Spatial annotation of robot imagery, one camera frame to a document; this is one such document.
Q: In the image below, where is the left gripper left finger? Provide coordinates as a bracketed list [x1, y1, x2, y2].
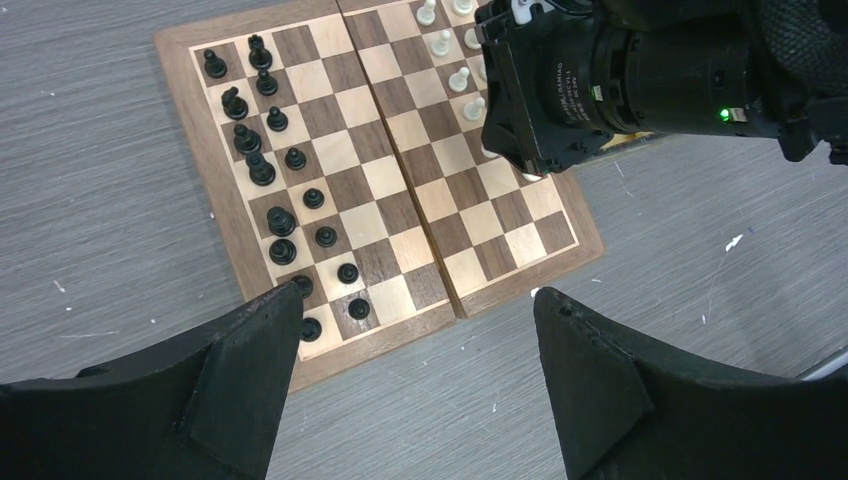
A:
[1, 283, 303, 479]

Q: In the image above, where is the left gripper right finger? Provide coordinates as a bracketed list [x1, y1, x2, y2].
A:
[533, 287, 847, 479]

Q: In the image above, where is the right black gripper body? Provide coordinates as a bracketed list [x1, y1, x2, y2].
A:
[474, 1, 815, 176]

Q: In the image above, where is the white chess pawn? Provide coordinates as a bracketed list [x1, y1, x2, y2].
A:
[415, 0, 436, 27]
[430, 29, 452, 58]
[447, 66, 470, 93]
[462, 97, 486, 122]

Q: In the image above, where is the white chess piece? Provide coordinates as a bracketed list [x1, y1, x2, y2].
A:
[463, 27, 481, 50]
[451, 0, 474, 17]

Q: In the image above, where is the wooden chess board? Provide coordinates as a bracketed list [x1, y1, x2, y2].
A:
[153, 1, 603, 390]

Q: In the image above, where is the black chess rook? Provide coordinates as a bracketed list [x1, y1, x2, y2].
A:
[247, 34, 273, 70]
[300, 317, 323, 343]

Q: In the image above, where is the black chess knight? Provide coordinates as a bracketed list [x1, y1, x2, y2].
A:
[221, 86, 249, 120]
[291, 274, 314, 299]

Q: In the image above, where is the black chess bishop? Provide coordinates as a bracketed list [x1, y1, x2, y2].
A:
[268, 238, 298, 266]
[233, 123, 263, 155]

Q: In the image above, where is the black chess queen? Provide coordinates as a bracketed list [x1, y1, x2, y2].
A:
[266, 206, 297, 238]

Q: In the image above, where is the black chess king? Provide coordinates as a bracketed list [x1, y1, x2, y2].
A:
[245, 151, 276, 186]

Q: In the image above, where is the gold tin tray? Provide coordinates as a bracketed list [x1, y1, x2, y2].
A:
[601, 132, 654, 151]

